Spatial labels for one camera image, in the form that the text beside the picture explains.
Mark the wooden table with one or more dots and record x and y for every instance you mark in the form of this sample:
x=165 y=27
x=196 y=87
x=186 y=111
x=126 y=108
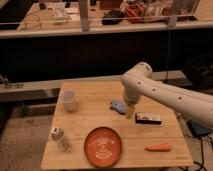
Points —
x=93 y=111

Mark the red tool on bench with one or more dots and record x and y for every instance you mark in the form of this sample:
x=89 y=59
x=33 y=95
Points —
x=135 y=13

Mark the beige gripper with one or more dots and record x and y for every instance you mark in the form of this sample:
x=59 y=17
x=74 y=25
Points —
x=130 y=109

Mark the black rectangular box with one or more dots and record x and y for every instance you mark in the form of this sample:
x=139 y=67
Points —
x=148 y=118

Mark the orange toy carrot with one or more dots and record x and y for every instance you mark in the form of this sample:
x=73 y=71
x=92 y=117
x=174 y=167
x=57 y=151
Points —
x=159 y=148

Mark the orange plate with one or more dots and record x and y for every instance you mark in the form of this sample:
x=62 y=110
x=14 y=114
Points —
x=103 y=147

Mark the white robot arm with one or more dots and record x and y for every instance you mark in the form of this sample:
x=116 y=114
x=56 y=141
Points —
x=137 y=82

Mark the metal post left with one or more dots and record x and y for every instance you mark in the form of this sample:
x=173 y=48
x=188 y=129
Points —
x=83 y=9

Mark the translucent plastic cup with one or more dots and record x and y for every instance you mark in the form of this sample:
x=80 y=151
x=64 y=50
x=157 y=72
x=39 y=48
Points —
x=68 y=99

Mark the blue toy object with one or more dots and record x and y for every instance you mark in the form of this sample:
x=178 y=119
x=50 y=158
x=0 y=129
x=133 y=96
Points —
x=117 y=106

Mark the black bag on bench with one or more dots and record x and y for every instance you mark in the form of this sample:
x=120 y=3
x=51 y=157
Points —
x=112 y=17

